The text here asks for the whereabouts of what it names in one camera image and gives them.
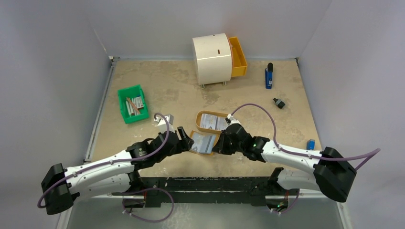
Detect small black knob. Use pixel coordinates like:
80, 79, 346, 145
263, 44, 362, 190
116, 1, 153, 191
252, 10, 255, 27
273, 98, 286, 109

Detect card pack in bin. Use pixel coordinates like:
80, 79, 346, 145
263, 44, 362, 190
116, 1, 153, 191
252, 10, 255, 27
131, 96, 144, 109

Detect aluminium frame rail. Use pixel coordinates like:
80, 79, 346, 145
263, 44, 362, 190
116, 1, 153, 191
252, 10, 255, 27
57, 58, 351, 229

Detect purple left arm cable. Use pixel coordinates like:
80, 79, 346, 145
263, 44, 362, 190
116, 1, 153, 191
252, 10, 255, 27
37, 112, 171, 209

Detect pens in green bin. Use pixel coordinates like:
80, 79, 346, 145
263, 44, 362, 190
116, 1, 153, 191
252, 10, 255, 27
126, 97, 140, 116

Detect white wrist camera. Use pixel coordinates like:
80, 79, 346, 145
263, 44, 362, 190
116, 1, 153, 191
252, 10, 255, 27
225, 114, 238, 125
154, 114, 176, 134

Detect green plastic bin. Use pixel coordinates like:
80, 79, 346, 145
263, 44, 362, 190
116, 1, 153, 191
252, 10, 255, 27
117, 84, 149, 124

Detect white patterned credit card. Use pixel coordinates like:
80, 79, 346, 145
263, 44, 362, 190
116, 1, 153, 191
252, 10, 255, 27
200, 114, 217, 130

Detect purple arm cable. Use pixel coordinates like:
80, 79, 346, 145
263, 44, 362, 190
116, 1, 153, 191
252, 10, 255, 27
37, 112, 171, 209
229, 103, 381, 171

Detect cream round drawer cabinet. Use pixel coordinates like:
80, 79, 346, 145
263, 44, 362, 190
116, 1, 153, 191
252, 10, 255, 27
192, 33, 233, 88

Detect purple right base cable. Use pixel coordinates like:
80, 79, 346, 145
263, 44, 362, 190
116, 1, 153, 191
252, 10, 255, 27
269, 189, 300, 216

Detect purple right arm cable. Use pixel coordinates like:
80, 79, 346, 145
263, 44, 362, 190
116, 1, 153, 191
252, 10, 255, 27
229, 103, 381, 171

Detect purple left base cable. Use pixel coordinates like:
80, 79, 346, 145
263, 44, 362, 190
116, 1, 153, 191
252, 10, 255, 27
121, 185, 175, 223

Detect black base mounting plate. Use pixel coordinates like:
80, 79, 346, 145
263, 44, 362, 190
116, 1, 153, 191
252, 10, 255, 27
111, 176, 299, 209

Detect yellow leather card holder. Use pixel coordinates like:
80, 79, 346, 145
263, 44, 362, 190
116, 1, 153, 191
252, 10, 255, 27
190, 130, 219, 156

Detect yellow open drawer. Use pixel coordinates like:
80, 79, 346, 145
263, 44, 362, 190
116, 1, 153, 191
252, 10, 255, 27
229, 37, 247, 78

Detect blue black marker tool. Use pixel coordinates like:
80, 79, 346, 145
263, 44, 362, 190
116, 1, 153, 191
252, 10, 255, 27
265, 62, 273, 89

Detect small blue box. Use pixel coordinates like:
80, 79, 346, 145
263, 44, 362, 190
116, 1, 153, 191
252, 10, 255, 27
306, 139, 315, 150

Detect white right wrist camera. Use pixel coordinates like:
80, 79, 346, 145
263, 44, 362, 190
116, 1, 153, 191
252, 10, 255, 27
225, 114, 238, 125

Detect tan oval tray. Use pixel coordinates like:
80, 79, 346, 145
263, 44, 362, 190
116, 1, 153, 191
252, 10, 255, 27
195, 110, 229, 135

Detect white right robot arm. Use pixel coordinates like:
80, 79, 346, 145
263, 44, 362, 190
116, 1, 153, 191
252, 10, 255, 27
213, 124, 357, 202

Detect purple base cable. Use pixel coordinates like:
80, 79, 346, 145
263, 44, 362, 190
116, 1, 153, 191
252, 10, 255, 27
269, 189, 300, 216
121, 185, 175, 223

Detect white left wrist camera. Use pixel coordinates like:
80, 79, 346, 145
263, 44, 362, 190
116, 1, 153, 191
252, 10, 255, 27
154, 114, 176, 134

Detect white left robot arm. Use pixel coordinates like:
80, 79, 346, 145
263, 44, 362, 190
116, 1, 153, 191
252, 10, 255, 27
37, 126, 194, 215

